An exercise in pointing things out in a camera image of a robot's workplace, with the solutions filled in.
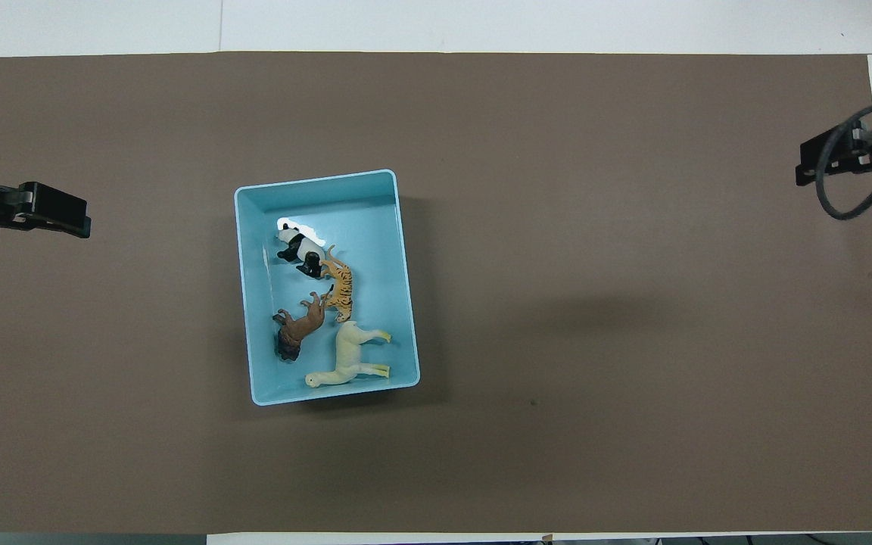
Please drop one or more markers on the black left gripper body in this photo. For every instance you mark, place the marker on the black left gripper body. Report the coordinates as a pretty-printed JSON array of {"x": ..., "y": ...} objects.
[{"x": 54, "y": 208}]

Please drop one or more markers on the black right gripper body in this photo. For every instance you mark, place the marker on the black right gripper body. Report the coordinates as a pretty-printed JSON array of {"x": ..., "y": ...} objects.
[{"x": 829, "y": 159}]

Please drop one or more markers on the black and white panda toy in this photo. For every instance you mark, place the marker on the black and white panda toy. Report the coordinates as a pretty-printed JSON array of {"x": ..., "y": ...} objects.
[{"x": 300, "y": 246}]

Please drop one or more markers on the brown lion toy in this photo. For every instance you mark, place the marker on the brown lion toy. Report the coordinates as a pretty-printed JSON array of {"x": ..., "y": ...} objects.
[{"x": 301, "y": 325}]

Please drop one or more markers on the orange striped tiger toy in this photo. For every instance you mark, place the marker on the orange striped tiger toy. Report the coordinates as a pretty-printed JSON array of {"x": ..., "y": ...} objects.
[{"x": 343, "y": 291}]

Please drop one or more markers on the cream white llama toy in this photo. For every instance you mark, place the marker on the cream white llama toy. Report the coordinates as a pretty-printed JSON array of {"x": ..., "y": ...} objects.
[{"x": 347, "y": 352}]

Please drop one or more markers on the light blue storage box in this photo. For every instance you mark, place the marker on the light blue storage box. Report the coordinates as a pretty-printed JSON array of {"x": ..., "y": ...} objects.
[{"x": 375, "y": 250}]

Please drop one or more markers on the brown table mat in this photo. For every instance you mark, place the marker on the brown table mat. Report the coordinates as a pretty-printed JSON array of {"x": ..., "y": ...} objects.
[{"x": 633, "y": 378}]

